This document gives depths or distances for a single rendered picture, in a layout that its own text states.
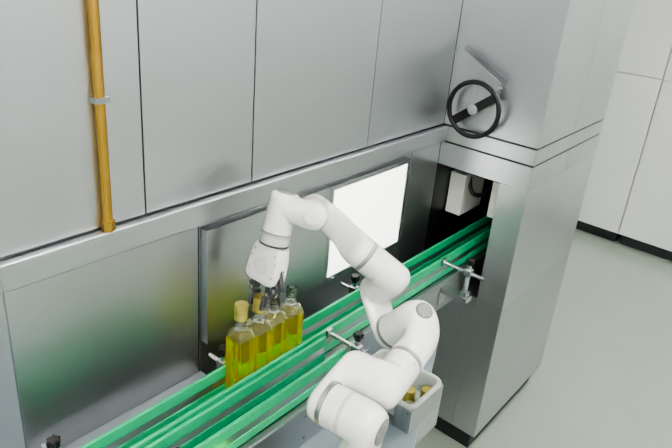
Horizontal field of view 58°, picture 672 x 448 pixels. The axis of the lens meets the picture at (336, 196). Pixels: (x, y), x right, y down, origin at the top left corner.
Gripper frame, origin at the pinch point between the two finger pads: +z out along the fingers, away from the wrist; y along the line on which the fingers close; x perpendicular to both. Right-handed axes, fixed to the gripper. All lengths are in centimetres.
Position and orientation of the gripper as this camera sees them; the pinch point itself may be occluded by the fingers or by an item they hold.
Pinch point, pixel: (259, 299)
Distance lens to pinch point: 157.5
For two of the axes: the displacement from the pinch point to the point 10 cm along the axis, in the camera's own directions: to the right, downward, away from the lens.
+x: 6.1, 0.1, 7.9
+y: 7.5, 3.1, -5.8
